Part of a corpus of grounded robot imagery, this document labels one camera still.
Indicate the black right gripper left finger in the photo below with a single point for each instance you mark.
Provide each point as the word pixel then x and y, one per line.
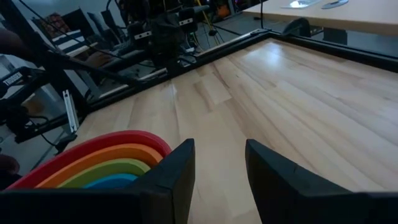
pixel 161 199

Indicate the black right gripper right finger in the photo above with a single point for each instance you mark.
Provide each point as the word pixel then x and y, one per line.
pixel 286 196

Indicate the blue bowl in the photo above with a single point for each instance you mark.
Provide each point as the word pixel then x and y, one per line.
pixel 115 181

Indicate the green bowl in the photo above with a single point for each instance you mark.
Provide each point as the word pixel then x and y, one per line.
pixel 105 169

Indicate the orange bowl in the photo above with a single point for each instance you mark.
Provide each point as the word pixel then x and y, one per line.
pixel 102 156

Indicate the rainbow arch stacking toy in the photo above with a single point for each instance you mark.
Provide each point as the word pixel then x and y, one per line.
pixel 93 143

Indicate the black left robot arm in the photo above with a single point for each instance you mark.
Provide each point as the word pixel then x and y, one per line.
pixel 164 37

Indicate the person's hand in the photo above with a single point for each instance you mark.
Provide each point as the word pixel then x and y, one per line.
pixel 97 59

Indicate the light wood side table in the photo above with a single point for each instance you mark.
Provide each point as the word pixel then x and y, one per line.
pixel 342 15

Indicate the black Trossen-labelled device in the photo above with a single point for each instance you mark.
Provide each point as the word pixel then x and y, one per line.
pixel 14 79

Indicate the silver flat object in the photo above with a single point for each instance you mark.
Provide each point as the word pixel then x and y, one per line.
pixel 298 3

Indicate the grey flat object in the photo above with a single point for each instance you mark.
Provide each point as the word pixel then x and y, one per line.
pixel 335 3

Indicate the white frame bracket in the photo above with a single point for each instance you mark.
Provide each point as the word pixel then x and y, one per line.
pixel 71 112

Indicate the black aluminium table frame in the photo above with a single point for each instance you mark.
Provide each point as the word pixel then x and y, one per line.
pixel 326 48

